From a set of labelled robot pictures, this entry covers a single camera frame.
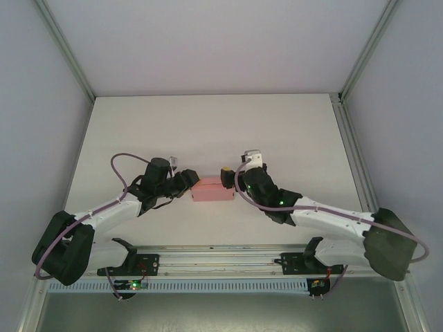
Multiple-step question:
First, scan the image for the grey metal panel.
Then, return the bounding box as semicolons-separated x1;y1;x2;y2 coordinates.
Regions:
34;292;416;332

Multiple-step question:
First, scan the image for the aluminium table side rail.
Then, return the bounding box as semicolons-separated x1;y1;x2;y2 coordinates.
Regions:
329;92;381;212

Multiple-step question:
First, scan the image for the aluminium frame corner post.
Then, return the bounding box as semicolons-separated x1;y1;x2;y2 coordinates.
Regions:
338;0;401;104
33;0;96;104

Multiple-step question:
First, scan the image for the thin black cable loop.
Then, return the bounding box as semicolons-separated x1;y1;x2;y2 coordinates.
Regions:
151;196;177;210

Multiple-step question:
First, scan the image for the aluminium lower frame bar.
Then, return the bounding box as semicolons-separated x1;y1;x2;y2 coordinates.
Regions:
394;275;429;332
19;276;49;332

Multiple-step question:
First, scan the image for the small circuit board with lights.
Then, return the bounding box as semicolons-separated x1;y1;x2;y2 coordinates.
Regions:
309;278;332;301
112;279;150;302

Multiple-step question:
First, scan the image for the aluminium mounting rail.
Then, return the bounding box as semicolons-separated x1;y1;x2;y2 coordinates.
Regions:
34;243;412;278

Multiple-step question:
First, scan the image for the white slotted cable duct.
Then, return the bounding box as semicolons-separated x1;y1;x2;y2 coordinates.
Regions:
46;279;309;294

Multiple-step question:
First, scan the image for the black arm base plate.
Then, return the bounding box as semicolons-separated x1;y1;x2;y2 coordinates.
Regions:
98;253;161;277
280;252;349;277

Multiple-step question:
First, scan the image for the pink paper box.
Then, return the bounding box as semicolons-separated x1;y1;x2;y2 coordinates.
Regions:
190;175;237;203

